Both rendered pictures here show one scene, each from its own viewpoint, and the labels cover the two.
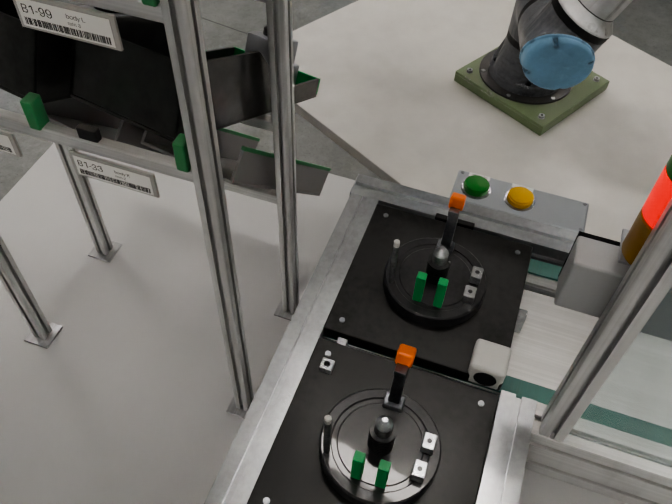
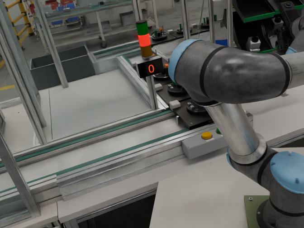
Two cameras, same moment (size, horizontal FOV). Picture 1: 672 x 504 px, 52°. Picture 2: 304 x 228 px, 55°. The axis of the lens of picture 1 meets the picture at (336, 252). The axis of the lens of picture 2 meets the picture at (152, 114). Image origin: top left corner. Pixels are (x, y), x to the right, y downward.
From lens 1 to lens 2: 1.80 m
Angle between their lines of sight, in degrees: 95
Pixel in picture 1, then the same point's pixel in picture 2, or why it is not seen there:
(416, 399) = (181, 96)
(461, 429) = (169, 97)
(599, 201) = (195, 188)
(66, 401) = not seen: hidden behind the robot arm
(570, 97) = (254, 222)
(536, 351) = (170, 125)
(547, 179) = (220, 183)
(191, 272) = (261, 103)
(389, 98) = not seen: outside the picture
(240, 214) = (276, 115)
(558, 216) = (192, 139)
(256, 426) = not seen: hidden behind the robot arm
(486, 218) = (209, 128)
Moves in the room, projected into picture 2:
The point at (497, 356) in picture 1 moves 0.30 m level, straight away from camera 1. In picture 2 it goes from (173, 102) to (192, 133)
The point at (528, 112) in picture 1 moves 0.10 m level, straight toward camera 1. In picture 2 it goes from (258, 197) to (241, 179)
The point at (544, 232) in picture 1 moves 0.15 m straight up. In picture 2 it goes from (191, 134) to (187, 103)
